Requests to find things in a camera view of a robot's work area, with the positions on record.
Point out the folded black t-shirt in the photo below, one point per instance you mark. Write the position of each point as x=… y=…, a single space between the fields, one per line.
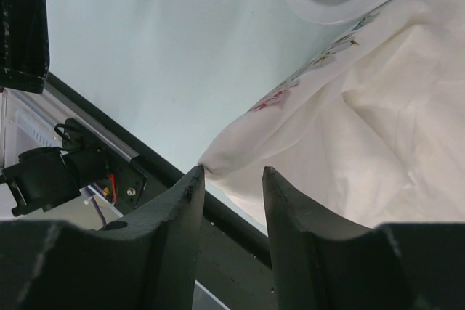
x=24 y=45

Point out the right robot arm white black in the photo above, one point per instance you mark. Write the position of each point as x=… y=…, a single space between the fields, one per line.
x=46 y=177

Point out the white floral print t-shirt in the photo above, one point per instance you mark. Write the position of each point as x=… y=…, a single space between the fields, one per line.
x=372 y=128

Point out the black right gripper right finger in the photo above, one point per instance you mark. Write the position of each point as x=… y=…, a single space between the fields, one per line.
x=321 y=260

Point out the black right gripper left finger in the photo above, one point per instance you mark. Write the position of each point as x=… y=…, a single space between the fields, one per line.
x=144 y=260

